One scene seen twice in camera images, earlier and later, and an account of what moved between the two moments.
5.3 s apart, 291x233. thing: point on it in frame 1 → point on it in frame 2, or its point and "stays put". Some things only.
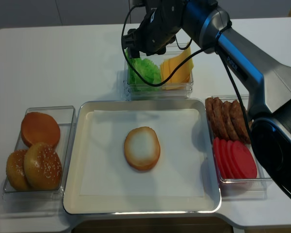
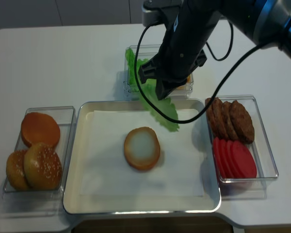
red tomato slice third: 231,161 stays put
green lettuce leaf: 136,62 → 167,107
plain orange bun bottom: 37,127 stays put
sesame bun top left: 15,170 stays put
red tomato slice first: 219,157 stays put
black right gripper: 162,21 → 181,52
